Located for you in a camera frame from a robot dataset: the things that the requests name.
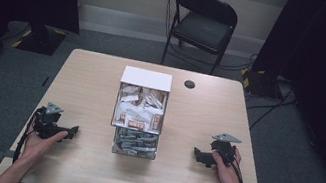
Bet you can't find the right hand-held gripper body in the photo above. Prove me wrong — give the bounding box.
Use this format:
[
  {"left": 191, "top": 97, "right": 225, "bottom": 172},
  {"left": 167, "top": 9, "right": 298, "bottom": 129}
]
[{"left": 205, "top": 130, "right": 244, "bottom": 170}]

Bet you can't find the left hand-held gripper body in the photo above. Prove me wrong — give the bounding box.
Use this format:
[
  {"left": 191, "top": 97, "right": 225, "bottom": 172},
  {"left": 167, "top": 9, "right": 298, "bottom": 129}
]
[{"left": 30, "top": 99, "right": 69, "bottom": 143}]

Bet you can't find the person's right hand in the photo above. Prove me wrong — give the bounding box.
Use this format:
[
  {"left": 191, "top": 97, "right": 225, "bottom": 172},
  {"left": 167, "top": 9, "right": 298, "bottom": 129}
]
[{"left": 206, "top": 143, "right": 253, "bottom": 183}]

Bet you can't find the person's left hand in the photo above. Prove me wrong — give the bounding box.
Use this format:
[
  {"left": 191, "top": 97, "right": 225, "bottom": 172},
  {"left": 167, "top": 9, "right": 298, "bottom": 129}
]
[{"left": 16, "top": 123, "right": 70, "bottom": 171}]

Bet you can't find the clear drawer with grey packets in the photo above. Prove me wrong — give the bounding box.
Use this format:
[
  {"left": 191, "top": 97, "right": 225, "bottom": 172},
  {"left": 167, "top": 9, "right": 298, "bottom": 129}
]
[{"left": 110, "top": 125, "right": 162, "bottom": 161}]

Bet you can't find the grey tape strip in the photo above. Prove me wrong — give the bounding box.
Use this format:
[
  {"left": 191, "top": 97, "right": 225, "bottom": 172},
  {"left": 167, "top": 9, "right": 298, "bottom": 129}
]
[{"left": 0, "top": 147, "right": 17, "bottom": 163}]

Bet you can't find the pile of grey packets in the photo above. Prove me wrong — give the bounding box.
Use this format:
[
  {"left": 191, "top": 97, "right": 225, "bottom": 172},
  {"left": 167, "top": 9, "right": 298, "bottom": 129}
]
[{"left": 112, "top": 126, "right": 159, "bottom": 160}]

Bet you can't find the pile of white brown packets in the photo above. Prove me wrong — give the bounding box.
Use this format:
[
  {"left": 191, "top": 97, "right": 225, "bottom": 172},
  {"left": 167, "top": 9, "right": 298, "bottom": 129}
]
[{"left": 112, "top": 82, "right": 169, "bottom": 135}]

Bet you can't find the black stand base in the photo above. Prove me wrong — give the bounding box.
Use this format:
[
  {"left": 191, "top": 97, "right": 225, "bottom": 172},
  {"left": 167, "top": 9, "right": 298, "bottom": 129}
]
[
  {"left": 237, "top": 65, "right": 289, "bottom": 102},
  {"left": 9, "top": 18, "right": 71, "bottom": 59}
]

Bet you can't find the white drawer cabinet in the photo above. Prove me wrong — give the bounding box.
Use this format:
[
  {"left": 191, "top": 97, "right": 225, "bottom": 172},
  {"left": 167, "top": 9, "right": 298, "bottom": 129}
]
[{"left": 119, "top": 64, "right": 175, "bottom": 94}]

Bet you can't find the black folding chair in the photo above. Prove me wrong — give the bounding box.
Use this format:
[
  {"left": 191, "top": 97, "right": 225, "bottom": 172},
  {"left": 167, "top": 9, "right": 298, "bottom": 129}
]
[{"left": 159, "top": 0, "right": 242, "bottom": 80}]

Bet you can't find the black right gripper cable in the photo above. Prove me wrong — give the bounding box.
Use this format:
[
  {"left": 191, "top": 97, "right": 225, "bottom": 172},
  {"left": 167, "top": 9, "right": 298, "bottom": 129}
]
[{"left": 225, "top": 152, "right": 254, "bottom": 183}]

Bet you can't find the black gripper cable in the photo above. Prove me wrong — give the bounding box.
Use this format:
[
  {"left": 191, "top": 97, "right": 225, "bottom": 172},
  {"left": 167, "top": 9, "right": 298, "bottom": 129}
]
[
  {"left": 225, "top": 152, "right": 254, "bottom": 183},
  {"left": 11, "top": 103, "right": 44, "bottom": 168}
]

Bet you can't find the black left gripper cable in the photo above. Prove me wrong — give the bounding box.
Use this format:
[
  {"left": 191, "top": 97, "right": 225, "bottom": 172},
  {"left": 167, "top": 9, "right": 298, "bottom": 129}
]
[{"left": 11, "top": 103, "right": 44, "bottom": 168}]

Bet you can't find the black floor cable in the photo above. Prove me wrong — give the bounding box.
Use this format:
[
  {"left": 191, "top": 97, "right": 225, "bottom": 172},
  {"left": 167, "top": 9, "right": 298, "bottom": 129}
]
[{"left": 241, "top": 75, "right": 300, "bottom": 138}]

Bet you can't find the black table cable grommet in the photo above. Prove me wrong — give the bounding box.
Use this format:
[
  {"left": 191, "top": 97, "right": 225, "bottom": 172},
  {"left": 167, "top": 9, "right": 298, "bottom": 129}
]
[{"left": 182, "top": 78, "right": 197, "bottom": 91}]

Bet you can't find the black cable from wall socket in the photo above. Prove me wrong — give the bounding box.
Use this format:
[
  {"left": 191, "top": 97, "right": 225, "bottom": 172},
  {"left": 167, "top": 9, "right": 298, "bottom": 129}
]
[{"left": 158, "top": 0, "right": 181, "bottom": 45}]

